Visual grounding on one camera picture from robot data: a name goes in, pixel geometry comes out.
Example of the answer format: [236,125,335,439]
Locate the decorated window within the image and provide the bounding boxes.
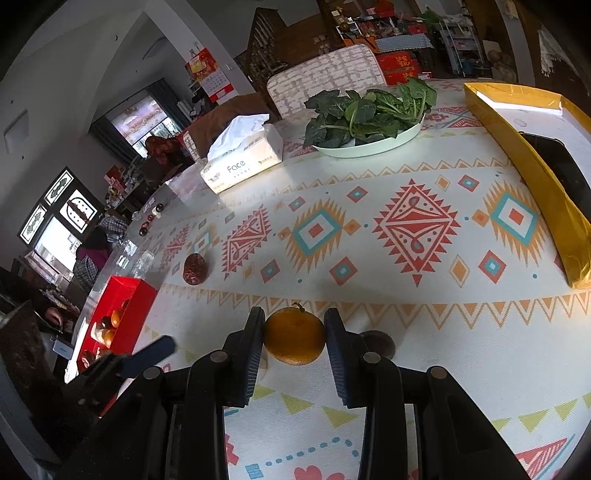
[17,167,105,259]

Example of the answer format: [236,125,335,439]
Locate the curtained window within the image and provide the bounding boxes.
[88,78,181,162]

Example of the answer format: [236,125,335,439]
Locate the dark brown cloth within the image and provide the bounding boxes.
[0,314,63,439]

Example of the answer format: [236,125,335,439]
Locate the spinach leaves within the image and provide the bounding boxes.
[302,77,438,148]

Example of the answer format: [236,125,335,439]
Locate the white tissue box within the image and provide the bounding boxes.
[200,114,283,193]

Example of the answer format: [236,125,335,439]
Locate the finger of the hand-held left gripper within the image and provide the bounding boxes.
[65,335,176,418]

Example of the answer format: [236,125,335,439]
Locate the wooden cabinet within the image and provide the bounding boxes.
[235,7,333,88]

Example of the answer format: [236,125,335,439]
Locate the dark round fruit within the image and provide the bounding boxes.
[360,331,397,363]

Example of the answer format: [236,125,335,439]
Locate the white plate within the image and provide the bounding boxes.
[311,111,426,159]

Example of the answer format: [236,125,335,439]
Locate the white wire rack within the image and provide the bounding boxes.
[434,14,490,77]

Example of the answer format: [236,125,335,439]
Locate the black tablet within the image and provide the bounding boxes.
[517,131,591,217]

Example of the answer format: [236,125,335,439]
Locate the red wall calendar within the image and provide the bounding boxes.
[185,46,232,103]

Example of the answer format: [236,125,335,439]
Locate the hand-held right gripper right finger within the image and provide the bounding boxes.
[322,307,532,480]

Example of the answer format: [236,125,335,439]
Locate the yellow box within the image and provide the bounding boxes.
[463,82,591,290]

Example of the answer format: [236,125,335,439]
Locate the cluttered wooden shelf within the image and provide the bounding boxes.
[323,0,439,51]

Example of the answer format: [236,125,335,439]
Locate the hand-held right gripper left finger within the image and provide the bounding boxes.
[55,308,267,480]

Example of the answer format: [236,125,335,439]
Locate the brown chair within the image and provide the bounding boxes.
[185,92,271,158]

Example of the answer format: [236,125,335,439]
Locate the red gift box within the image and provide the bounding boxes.
[376,52,432,86]

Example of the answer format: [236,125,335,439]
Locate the patterned chair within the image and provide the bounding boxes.
[266,46,387,118]

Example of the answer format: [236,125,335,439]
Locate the square ceiling panel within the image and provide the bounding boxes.
[4,109,29,148]

